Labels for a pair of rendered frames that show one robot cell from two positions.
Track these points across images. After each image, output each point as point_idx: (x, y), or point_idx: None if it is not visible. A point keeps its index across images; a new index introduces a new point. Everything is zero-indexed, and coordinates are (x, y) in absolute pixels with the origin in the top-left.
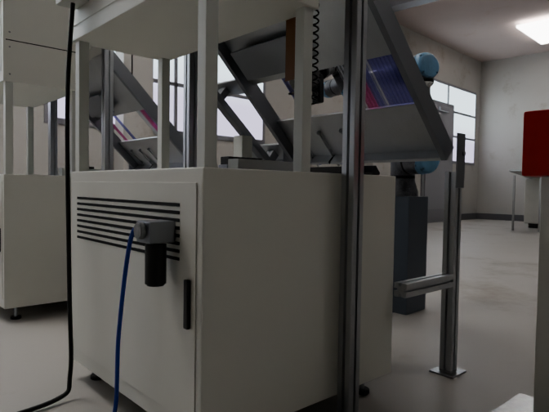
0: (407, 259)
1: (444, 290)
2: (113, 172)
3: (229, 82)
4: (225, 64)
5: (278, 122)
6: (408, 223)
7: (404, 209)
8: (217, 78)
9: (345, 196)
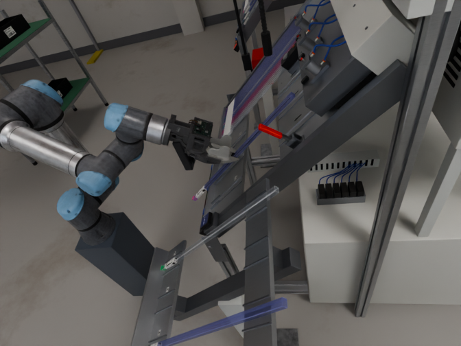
0: (149, 243)
1: (252, 167)
2: None
3: (270, 220)
4: (333, 150)
5: None
6: (135, 226)
7: (128, 222)
8: None
9: None
